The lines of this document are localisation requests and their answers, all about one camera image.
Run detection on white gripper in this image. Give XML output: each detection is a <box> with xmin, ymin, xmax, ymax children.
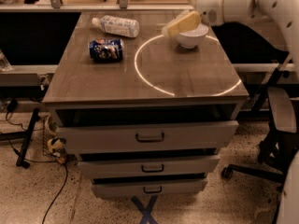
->
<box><xmin>162</xmin><ymin>0</ymin><xmax>255</xmax><ymax>37</ymax></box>

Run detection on blue pepsi can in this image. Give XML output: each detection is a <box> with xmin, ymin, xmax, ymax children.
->
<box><xmin>89</xmin><ymin>38</ymin><xmax>124</xmax><ymax>62</ymax></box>

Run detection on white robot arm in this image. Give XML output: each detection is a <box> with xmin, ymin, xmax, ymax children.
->
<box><xmin>186</xmin><ymin>0</ymin><xmax>299</xmax><ymax>224</ymax></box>

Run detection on white ceramic bowl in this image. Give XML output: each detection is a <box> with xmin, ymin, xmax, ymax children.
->
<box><xmin>176</xmin><ymin>23</ymin><xmax>209</xmax><ymax>49</ymax></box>

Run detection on clear plastic water bottle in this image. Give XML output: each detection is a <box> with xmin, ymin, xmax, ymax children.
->
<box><xmin>92</xmin><ymin>15</ymin><xmax>139</xmax><ymax>38</ymax></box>

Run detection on grey drawer cabinet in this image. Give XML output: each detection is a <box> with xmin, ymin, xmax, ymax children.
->
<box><xmin>44</xmin><ymin>11</ymin><xmax>248</xmax><ymax>185</ymax></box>

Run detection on black office chair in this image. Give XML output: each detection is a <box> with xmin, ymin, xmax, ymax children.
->
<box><xmin>221</xmin><ymin>86</ymin><xmax>299</xmax><ymax>185</ymax></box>

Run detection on top grey drawer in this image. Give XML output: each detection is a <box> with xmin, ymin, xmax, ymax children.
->
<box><xmin>57</xmin><ymin>120</ymin><xmax>238</xmax><ymax>154</ymax></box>

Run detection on grey drawer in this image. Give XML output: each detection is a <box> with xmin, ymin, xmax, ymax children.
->
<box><xmin>78</xmin><ymin>155</ymin><xmax>220</xmax><ymax>179</ymax></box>
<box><xmin>57</xmin><ymin>120</ymin><xmax>238</xmax><ymax>154</ymax></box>
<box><xmin>92</xmin><ymin>178</ymin><xmax>207</xmax><ymax>199</ymax></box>

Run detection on black stand leg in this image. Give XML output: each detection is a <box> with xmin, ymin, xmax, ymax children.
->
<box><xmin>16</xmin><ymin>108</ymin><xmax>39</xmax><ymax>168</ymax></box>

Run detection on middle grey drawer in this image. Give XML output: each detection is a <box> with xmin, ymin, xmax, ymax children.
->
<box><xmin>78</xmin><ymin>155</ymin><xmax>220</xmax><ymax>179</ymax></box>

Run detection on clear plastic cup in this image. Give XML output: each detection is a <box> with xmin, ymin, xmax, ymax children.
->
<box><xmin>0</xmin><ymin>50</ymin><xmax>13</xmax><ymax>72</ymax></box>

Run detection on bottom grey drawer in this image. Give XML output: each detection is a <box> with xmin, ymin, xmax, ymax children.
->
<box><xmin>92</xmin><ymin>178</ymin><xmax>207</xmax><ymax>199</ymax></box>

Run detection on wire basket with items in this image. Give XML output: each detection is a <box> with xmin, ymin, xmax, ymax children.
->
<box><xmin>44</xmin><ymin>115</ymin><xmax>67</xmax><ymax>164</ymax></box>

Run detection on black floor cable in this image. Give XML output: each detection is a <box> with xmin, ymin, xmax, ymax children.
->
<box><xmin>0</xmin><ymin>109</ymin><xmax>69</xmax><ymax>224</ymax></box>

